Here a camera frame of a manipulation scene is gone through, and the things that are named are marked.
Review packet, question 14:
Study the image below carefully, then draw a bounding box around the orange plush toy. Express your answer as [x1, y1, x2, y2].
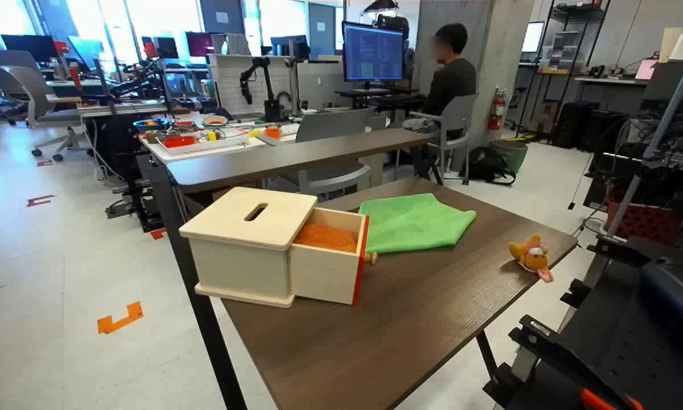
[506, 235, 556, 284]

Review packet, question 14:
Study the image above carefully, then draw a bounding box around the wooden drawer with red front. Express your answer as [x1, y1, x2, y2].
[290, 204, 374, 307]

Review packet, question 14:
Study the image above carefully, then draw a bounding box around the green cloth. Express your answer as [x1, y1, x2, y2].
[356, 191, 480, 257]

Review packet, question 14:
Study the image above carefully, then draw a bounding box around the brown raised desk shelf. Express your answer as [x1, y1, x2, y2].
[165, 125, 440, 196]

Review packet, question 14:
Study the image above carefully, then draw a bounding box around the grey plastic chair on casters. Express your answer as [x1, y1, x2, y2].
[293, 106, 389, 201]

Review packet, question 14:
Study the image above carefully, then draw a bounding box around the light wooden slotted box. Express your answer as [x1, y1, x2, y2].
[178, 184, 319, 309]

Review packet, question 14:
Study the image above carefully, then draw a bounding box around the grey chair under person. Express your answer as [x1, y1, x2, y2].
[399, 94, 480, 184]

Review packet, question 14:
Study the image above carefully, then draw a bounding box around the black bag on floor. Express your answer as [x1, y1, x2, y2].
[466, 143, 522, 186]

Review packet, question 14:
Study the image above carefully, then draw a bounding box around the large computer monitor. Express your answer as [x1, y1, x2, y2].
[340, 19, 410, 86]

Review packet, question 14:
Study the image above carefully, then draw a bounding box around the white tray of colourful toys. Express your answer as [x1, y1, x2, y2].
[138, 112, 267, 163]

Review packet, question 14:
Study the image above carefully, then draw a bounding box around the seated person in dark shirt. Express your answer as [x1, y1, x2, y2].
[420, 20, 480, 143]

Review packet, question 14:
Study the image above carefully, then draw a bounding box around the small dark monitor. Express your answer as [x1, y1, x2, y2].
[269, 34, 313, 64]
[184, 29, 217, 62]
[0, 32, 60, 67]

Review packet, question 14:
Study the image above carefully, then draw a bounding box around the red fire extinguisher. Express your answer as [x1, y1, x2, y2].
[486, 86, 511, 137]

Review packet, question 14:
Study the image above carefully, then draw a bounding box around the black clamp with orange grip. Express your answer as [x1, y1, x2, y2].
[482, 311, 650, 410]

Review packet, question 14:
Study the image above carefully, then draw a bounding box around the black metal shelf rack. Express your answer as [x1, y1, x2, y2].
[516, 0, 611, 143]

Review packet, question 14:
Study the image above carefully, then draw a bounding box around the red plastic crate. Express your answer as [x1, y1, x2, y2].
[603, 198, 683, 249]

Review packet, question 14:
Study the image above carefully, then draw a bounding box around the grey metal stand pole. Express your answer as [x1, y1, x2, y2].
[603, 32, 683, 240]

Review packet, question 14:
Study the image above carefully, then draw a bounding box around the grey swivel office chair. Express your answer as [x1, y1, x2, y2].
[0, 48, 92, 163]

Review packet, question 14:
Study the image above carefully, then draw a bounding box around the black metal table frame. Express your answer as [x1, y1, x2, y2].
[137, 155, 251, 410]

